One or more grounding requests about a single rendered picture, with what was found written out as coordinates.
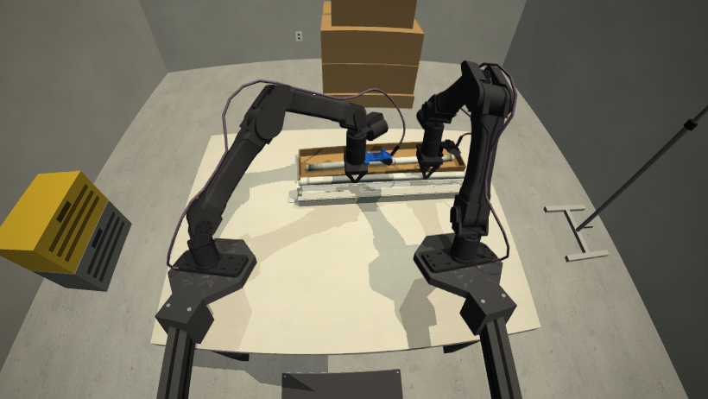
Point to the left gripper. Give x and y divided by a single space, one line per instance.
357 162

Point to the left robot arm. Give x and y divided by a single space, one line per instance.
204 214

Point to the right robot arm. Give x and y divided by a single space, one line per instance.
470 212

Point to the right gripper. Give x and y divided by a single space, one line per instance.
432 153

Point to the tan open cardboard box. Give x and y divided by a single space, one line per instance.
336 154

